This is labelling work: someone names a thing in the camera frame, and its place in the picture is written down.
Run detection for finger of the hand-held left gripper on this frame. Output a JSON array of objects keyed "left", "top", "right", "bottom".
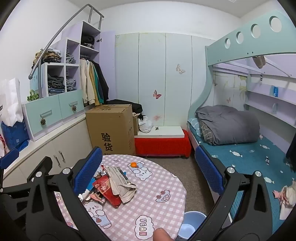
[
  {"left": 0, "top": 157, "right": 54, "bottom": 224},
  {"left": 0, "top": 148, "right": 20, "bottom": 170}
]

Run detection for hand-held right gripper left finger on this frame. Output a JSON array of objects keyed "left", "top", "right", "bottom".
[{"left": 26, "top": 146, "right": 103, "bottom": 241}]

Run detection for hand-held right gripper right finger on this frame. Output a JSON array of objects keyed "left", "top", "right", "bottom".
[{"left": 195, "top": 146, "right": 275, "bottom": 241}]

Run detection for light blue plastic bin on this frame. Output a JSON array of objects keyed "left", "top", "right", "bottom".
[{"left": 178, "top": 210, "right": 208, "bottom": 240}]

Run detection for person's right hand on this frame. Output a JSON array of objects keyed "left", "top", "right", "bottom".
[{"left": 154, "top": 228, "right": 174, "bottom": 241}]

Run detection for torn silver wrapper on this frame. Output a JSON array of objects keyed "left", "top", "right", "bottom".
[{"left": 96, "top": 163, "right": 110, "bottom": 178}]

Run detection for low white cabinet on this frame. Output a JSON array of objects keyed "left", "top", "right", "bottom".
[{"left": 0, "top": 113, "right": 93, "bottom": 186}]

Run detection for blue bag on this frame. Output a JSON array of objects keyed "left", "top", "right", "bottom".
[{"left": 1, "top": 120, "right": 30, "bottom": 151}]

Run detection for small printed wrapper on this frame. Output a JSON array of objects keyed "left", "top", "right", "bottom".
[{"left": 88, "top": 191, "right": 106, "bottom": 206}]

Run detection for teal candy print bed sheet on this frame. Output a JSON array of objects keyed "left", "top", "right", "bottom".
[{"left": 187, "top": 117, "right": 296, "bottom": 234}]

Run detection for plaid pillow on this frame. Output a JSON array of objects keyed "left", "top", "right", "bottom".
[{"left": 199, "top": 121, "right": 216, "bottom": 143}]

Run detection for large cardboard box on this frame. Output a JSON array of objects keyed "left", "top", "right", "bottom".
[{"left": 85, "top": 104, "right": 136, "bottom": 156}]

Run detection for blue striped pillow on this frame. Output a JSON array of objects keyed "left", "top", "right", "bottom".
[{"left": 188, "top": 118, "right": 203, "bottom": 138}]

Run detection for red covered bench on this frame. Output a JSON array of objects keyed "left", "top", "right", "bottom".
[{"left": 134, "top": 129, "right": 192, "bottom": 159}]

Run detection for grey duvet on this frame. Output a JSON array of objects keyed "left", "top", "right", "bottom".
[{"left": 195, "top": 105, "right": 261, "bottom": 146}]

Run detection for white paper bag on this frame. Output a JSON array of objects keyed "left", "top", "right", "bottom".
[{"left": 0, "top": 77, "right": 24, "bottom": 127}]

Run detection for white board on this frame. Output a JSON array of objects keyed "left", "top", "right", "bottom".
[{"left": 134, "top": 126, "right": 186, "bottom": 139}]

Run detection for pink checkered tablecloth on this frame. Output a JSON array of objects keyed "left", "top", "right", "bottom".
[{"left": 54, "top": 153, "right": 187, "bottom": 241}]

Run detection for purple staircase storage cabinet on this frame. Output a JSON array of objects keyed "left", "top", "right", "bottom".
[{"left": 21, "top": 21, "right": 116, "bottom": 142}]

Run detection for white plastic bag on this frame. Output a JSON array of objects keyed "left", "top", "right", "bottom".
[{"left": 138, "top": 115, "right": 153, "bottom": 134}]

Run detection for black bag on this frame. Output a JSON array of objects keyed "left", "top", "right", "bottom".
[{"left": 105, "top": 99, "right": 143, "bottom": 114}]

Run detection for yellow garment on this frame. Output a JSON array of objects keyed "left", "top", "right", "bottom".
[{"left": 89, "top": 62, "right": 101, "bottom": 106}]

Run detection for green garment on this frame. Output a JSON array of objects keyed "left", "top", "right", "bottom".
[{"left": 94, "top": 64, "right": 105, "bottom": 104}]

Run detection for folded dark clothes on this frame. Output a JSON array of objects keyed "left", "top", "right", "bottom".
[{"left": 48, "top": 74, "right": 65, "bottom": 96}]

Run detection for folded blue jeans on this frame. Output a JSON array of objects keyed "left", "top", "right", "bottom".
[{"left": 66, "top": 78, "right": 77, "bottom": 92}]

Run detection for grey metal handrail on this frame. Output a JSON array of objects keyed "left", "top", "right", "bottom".
[{"left": 28, "top": 5, "right": 105, "bottom": 99}]

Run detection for pink and white garment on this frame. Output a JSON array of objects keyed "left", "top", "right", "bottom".
[{"left": 272, "top": 179, "right": 296, "bottom": 221}]

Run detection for cream jacket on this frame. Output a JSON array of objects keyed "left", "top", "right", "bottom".
[{"left": 80, "top": 59, "right": 97, "bottom": 105}]

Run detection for dark cloth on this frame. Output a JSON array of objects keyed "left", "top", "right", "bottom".
[{"left": 286, "top": 129, "right": 296, "bottom": 166}]

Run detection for black coat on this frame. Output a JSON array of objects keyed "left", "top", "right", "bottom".
[{"left": 92, "top": 60, "right": 110, "bottom": 102}]

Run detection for pile of beige clothes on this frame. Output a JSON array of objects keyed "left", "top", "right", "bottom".
[{"left": 32, "top": 48, "right": 62, "bottom": 64}]

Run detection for white wardrobe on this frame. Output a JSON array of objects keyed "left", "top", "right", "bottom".
[{"left": 115, "top": 32, "right": 210, "bottom": 131}]

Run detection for brown hanging pouch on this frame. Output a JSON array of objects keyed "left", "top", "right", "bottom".
[{"left": 252, "top": 55, "right": 266, "bottom": 69}]

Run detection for folded black clothes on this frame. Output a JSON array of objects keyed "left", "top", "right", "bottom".
[{"left": 81, "top": 34, "right": 96, "bottom": 49}]

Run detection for teal bunk bed frame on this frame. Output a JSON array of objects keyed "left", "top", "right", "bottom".
[{"left": 187, "top": 9, "right": 296, "bottom": 234}]

